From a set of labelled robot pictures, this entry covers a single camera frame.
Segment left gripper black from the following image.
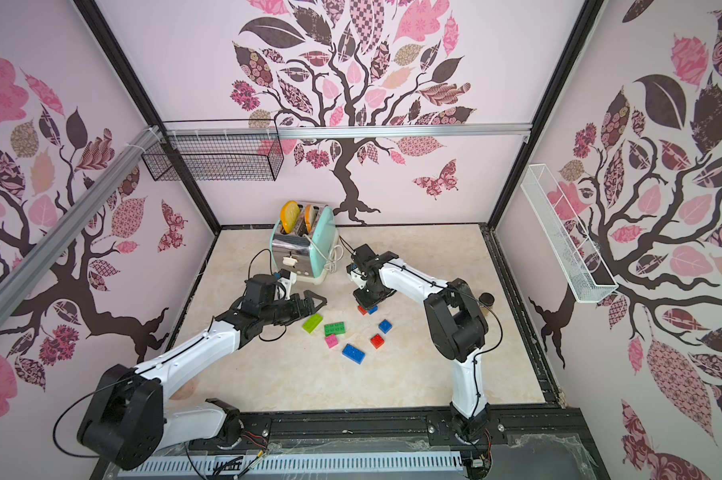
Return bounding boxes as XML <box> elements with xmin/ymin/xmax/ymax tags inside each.
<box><xmin>260</xmin><ymin>290</ymin><xmax>327</xmax><ymax>326</ymax></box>

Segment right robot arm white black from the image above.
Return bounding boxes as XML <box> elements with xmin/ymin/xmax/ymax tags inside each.
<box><xmin>347</xmin><ymin>244</ymin><xmax>494</xmax><ymax>443</ymax></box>

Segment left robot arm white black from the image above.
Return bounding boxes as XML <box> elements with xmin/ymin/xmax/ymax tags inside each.
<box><xmin>77</xmin><ymin>270</ymin><xmax>328</xmax><ymax>470</ymax></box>

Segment lime green lego brick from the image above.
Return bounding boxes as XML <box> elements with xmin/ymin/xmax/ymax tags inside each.
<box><xmin>302</xmin><ymin>314</ymin><xmax>323</xmax><ymax>334</ymax></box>

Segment pink lego brick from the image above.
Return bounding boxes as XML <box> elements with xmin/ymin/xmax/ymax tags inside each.
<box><xmin>325</xmin><ymin>334</ymin><xmax>339</xmax><ymax>348</ymax></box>

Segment small blue lego brick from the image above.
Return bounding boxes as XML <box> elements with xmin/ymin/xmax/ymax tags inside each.
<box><xmin>379</xmin><ymin>320</ymin><xmax>393</xmax><ymax>334</ymax></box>

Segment mint green toaster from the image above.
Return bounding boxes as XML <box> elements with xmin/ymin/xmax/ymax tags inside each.
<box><xmin>269</xmin><ymin>201</ymin><xmax>342</xmax><ymax>285</ymax></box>

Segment brown toast slice right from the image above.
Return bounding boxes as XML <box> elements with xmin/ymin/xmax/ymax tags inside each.
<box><xmin>300</xmin><ymin>205</ymin><xmax>320</xmax><ymax>236</ymax></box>

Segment yellow toast slice left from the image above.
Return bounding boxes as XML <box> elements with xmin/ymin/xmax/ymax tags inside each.
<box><xmin>280</xmin><ymin>201</ymin><xmax>302</xmax><ymax>234</ymax></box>

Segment brown cylindrical cup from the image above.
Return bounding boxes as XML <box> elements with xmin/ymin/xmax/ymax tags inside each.
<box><xmin>478</xmin><ymin>292</ymin><xmax>495</xmax><ymax>309</ymax></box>

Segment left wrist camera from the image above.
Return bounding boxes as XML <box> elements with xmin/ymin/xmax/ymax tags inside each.
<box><xmin>277</xmin><ymin>270</ymin><xmax>297</xmax><ymax>297</ymax></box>

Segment black wire basket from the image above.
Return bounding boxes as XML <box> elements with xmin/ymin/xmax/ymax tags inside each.
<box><xmin>142</xmin><ymin>118</ymin><xmax>285</xmax><ymax>182</ymax></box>

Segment white cable duct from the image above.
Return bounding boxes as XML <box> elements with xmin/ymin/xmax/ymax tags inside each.
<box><xmin>110</xmin><ymin>451</ymin><xmax>464</xmax><ymax>479</ymax></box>

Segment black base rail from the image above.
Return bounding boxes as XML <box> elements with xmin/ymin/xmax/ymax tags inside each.
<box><xmin>90</xmin><ymin>406</ymin><xmax>608</xmax><ymax>480</ymax></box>

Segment white wire basket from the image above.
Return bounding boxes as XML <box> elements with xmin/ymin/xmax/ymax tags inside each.
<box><xmin>521</xmin><ymin>164</ymin><xmax>618</xmax><ymax>304</ymax></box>

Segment aluminium rail left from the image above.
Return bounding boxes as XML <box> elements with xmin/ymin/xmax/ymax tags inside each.
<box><xmin>0</xmin><ymin>126</ymin><xmax>159</xmax><ymax>327</ymax></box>

